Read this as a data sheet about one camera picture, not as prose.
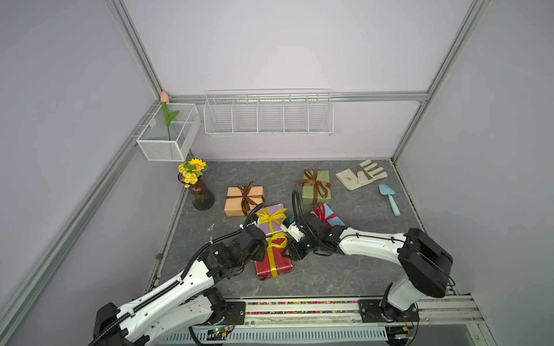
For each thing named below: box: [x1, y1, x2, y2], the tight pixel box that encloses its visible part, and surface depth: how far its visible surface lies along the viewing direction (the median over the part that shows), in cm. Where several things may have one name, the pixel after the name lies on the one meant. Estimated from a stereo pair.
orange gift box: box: [224, 185, 265, 217], surface depth 101 cm
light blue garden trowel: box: [378, 183, 402, 217], surface depth 107 cm
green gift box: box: [302, 169, 332, 206], surface depth 104 cm
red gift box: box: [253, 238, 293, 281], surface depth 79 cm
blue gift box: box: [310, 202, 346, 229], surface depth 91 cm
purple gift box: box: [256, 203, 288, 236], surface depth 91 cm
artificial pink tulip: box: [160, 91, 180, 142], surface depth 92 cm
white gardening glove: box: [335, 159, 388, 192], surface depth 117 cm
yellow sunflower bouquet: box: [178, 157, 209, 189], surface depth 86 cm
